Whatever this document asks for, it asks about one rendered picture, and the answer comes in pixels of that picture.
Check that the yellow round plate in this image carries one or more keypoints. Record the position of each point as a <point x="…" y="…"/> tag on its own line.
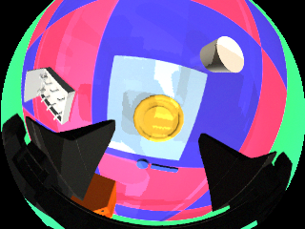
<point x="158" y="118"/>

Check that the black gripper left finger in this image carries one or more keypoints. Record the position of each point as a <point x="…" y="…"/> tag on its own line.
<point x="76" y="153"/>

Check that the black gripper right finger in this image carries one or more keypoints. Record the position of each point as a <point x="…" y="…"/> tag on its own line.
<point x="228" y="172"/>

